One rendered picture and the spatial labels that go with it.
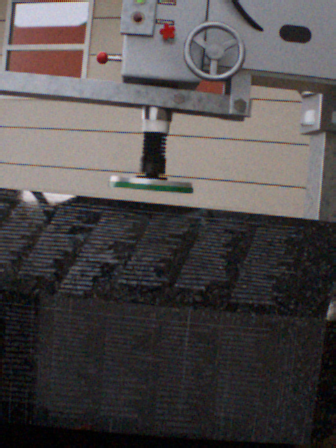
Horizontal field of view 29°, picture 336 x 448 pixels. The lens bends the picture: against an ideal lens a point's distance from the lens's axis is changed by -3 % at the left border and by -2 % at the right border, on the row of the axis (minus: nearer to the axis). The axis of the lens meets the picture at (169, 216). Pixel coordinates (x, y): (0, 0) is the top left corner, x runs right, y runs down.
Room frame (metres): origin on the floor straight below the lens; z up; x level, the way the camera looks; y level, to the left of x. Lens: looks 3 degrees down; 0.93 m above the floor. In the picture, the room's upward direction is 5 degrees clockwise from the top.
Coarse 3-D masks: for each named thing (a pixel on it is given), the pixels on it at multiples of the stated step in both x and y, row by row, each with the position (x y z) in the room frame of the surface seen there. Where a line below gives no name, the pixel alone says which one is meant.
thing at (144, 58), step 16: (176, 0) 1.61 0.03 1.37; (192, 0) 1.62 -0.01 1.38; (160, 16) 1.61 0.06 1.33; (176, 16) 1.61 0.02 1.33; (192, 16) 1.62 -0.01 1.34; (176, 32) 1.61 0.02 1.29; (128, 48) 1.61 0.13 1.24; (144, 48) 1.61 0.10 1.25; (160, 48) 1.61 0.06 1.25; (176, 48) 1.61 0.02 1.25; (192, 48) 1.62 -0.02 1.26; (128, 64) 1.61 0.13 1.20; (144, 64) 1.61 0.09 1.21; (160, 64) 1.61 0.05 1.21; (176, 64) 1.61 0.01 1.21; (128, 80) 1.66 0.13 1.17; (144, 80) 1.64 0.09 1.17; (160, 80) 1.62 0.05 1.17; (176, 80) 1.62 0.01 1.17; (192, 80) 1.62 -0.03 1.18
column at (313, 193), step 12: (324, 132) 2.31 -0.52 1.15; (312, 144) 2.45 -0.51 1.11; (324, 144) 2.30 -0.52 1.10; (312, 156) 2.43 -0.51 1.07; (324, 156) 2.30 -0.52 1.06; (312, 168) 2.42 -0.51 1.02; (324, 168) 2.30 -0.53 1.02; (312, 180) 2.41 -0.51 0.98; (324, 180) 2.30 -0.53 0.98; (312, 192) 2.39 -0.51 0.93; (324, 192) 2.30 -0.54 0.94; (312, 204) 2.38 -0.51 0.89; (324, 204) 2.30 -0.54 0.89; (324, 216) 2.30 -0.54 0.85
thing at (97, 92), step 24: (0, 72) 1.64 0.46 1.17; (24, 72) 1.65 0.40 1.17; (24, 96) 1.75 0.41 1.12; (48, 96) 1.70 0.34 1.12; (72, 96) 1.65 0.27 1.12; (96, 96) 1.65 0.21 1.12; (120, 96) 1.66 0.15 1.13; (144, 96) 1.66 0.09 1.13; (168, 96) 1.66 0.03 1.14; (192, 96) 1.67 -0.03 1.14; (216, 96) 1.67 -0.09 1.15; (240, 120) 1.78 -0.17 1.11
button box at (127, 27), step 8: (128, 0) 1.59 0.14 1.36; (152, 0) 1.59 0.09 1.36; (128, 8) 1.59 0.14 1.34; (136, 8) 1.59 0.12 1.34; (144, 8) 1.59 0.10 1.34; (152, 8) 1.59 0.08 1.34; (128, 16) 1.59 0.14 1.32; (152, 16) 1.59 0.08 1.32; (128, 24) 1.59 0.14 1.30; (144, 24) 1.59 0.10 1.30; (152, 24) 1.59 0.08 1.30; (120, 32) 1.59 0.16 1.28; (128, 32) 1.59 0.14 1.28; (136, 32) 1.59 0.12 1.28; (144, 32) 1.59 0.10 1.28; (152, 32) 1.60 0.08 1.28
